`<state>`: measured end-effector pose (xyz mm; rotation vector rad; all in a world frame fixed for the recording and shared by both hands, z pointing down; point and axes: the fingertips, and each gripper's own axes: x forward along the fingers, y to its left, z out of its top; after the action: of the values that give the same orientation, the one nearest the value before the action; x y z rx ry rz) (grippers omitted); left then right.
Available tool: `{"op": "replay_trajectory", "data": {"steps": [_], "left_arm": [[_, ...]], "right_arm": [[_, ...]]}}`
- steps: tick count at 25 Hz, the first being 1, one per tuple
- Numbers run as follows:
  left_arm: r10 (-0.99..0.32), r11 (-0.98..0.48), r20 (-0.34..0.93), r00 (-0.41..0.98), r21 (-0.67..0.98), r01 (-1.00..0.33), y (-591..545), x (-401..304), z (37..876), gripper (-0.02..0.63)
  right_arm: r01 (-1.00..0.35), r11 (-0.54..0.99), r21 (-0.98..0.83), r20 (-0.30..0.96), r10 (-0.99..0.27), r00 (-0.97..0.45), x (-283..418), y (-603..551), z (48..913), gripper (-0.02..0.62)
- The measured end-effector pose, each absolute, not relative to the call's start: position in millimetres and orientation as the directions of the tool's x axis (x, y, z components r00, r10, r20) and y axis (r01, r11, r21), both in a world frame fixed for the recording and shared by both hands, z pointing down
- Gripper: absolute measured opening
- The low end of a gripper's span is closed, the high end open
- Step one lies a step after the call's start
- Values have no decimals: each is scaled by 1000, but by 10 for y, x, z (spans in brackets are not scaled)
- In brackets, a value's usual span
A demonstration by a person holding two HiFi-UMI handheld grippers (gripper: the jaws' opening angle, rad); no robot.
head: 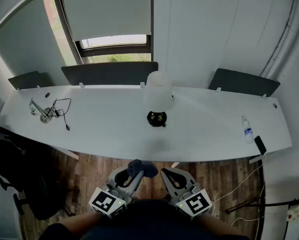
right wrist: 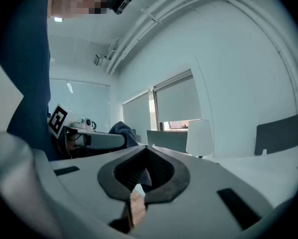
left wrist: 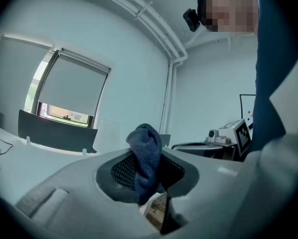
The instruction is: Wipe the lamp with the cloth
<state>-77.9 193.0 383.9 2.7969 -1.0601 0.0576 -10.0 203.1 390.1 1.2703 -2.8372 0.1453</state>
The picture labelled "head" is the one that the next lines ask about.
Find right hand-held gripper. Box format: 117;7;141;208
160;168;213;221

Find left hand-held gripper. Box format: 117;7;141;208
88;165;145;220

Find dark blue cloth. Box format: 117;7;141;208
127;158;158;179

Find white lamp with black base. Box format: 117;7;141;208
143;70;174;129

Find person's right forearm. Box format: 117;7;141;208
199;212;240;239

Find person's left forearm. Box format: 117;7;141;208
56;210;103;235

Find metal stand with round base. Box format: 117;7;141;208
28;97;53;124

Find person's dark blue shirt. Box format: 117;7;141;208
39;199;250;240

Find clear plastic water bottle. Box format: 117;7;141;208
241;115;254;145

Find black smartphone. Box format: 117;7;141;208
253;135;268;155

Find black office chair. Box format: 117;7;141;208
0;122;80;221

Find long dark grey divider panel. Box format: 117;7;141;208
61;61;159;87

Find white socket box red button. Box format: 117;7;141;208
285;203;299;222

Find grey roller blind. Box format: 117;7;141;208
58;0;152;43
0;0;72;85

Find white charging cable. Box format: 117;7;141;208
210;153;265;226

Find thin black cable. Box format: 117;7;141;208
45;97;72;132

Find black floor cable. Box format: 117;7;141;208
225;197;299;214

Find dark window frame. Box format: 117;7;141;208
50;0;154;65

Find white wall pipes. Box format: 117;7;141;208
260;0;299;79

